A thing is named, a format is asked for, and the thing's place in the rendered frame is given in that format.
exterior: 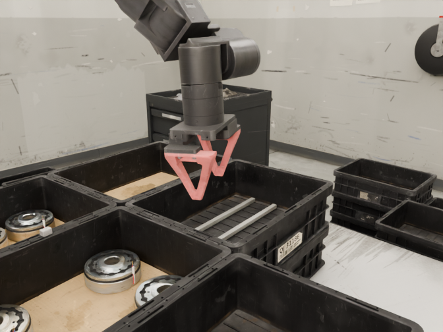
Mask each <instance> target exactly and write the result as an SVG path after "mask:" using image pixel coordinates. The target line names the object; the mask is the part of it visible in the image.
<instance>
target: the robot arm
mask: <svg viewBox="0 0 443 332"><path fill-rule="evenodd" d="M114 1H115V2H116V3H117V4H118V6H119V8H120V9H121V10H122V11H123V12H124V13H125V14H126V15H127V16H128V17H129V18H130V19H132V20H133V21H134V22H135V23H136V24H135V25H134V28H135V29H136V30H137V31H138V32H140V33H141V34H142V35H143V36H144V37H145V38H146V39H147V40H148V41H150V43H151V45H152V47H153V48H154V50H155V52H156V53H157V55H160V56H161V57H162V59H163V61H164V62H167V61H176V60H179V70H180V78H181V93H182V102H183V119H184V121H183V122H181V123H179V124H177V125H176V126H174V127H173V128H170V129H169V130H170V133H169V145H167V146H166V147H165V148H164V154H165V158H166V160H167V161H168V163H169V164H170V165H171V167H172V168H173V170H174V171H175V172H176V173H177V175H178V177H179V178H180V179H181V181H182V183H183V184H184V186H185V188H186V189H187V191H188V193H189V195H190V196H191V198H192V199H193V200H201V199H202V198H203V195H204V192H205V189H206V186H207V184H208V180H209V177H210V173H211V171H212V172H213V174H214V175H215V176H223V174H224V172H225V169H226V167H227V164H228V161H229V158H230V157H231V154H232V151H233V149H234V147H235V144H236V142H237V139H238V137H239V135H240V132H241V127H240V125H239V124H237V119H236V118H235V115H234V114H224V110H223V85H222V82H221V81H222V80H229V79H232V78H238V77H242V76H248V75H252V74H253V73H255V72H256V70H257V69H258V67H259V65H260V50H259V48H258V45H257V44H256V42H255V41H254V40H252V39H251V38H248V37H244V35H243V34H242V32H241V31H240V30H239V29H237V28H220V26H219V24H209V23H211V21H210V19H209V18H208V16H207V14H206V13H205V12H204V9H203V8H202V5H201V4H200V2H199V0H114ZM196 135H197V136H198V139H199V140H200V143H201V145H202V148H203V150H200V146H190V145H188V144H190V143H191V142H192V141H193V140H195V139H196ZM214 140H227V141H228V143H227V147H226V149H225V153H224V155H223V158H222V161H221V164H220V166H218V165H217V163H216V155H217V151H212V146H211V143H210V141H214ZM182 161H188V162H197V163H198V164H201V165H202V171H201V175H200V181H199V183H198V188H197V190H196V189H195V188H194V186H193V184H192V182H191V180H190V178H189V176H188V174H187V172H186V170H185V168H184V166H183V164H182Z"/></svg>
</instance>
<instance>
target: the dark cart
mask: <svg viewBox="0 0 443 332"><path fill-rule="evenodd" d="M222 85H223V90H224V89H226V88H228V89H229V90H231V91H233V92H235V93H237V94H236V95H232V96H228V97H223V110H224V114H234V115H235V118H236V119H237V124H238V125H240V127H241V132H240V135H239V137H238V139H237V142H236V144H235V147H234V149H233V151H232V154H231V158H232V159H241V160H244V161H249V162H252V163H257V164H261V165H265V166H269V151H270V117H271V100H272V91H271V90H263V89H258V88H249V87H243V86H234V85H229V84H222ZM177 94H181V89H177V90H168V91H164V92H155V93H150V94H146V110H147V121H148V143H149V144H150V143H152V142H157V141H164V142H169V133H170V130H169V129H170V128H173V127H174V126H176V125H177V124H179V123H181V122H183V121H184V119H183V102H182V100H180V99H174V98H176V97H177ZM210 143H211V146H212V151H217V154H219V155H224V153H225V149H226V147H227V143H228V141H227V140H214V141H210ZM188 145H190V146H200V150H203V148H202V145H201V143H200V140H199V139H198V136H197V135H196V139H195V140H193V141H192V142H191V143H190V144H188Z"/></svg>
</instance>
